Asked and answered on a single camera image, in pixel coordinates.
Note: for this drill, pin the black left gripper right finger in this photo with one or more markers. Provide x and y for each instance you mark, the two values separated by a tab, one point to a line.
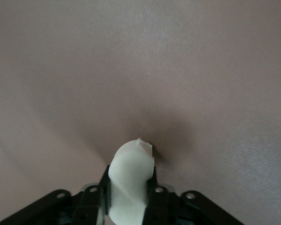
160	201

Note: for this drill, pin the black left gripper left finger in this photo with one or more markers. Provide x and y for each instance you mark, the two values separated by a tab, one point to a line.
91	201

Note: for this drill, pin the white steamed bun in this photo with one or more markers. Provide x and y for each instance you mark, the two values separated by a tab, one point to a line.
131	178

